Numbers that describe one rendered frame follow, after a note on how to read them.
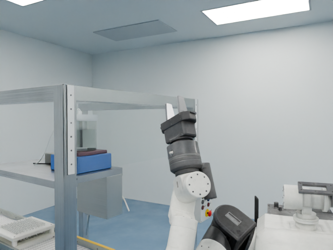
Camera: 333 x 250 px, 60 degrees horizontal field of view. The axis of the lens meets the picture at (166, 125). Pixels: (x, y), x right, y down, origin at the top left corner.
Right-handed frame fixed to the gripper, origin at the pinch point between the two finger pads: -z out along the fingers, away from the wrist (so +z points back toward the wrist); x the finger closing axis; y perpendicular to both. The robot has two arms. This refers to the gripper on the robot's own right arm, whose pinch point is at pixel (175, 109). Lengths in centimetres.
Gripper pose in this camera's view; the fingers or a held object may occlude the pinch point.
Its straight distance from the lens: 84.1
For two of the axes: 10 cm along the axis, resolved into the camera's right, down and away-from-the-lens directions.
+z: 1.5, 9.2, -3.5
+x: 6.3, -3.7, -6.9
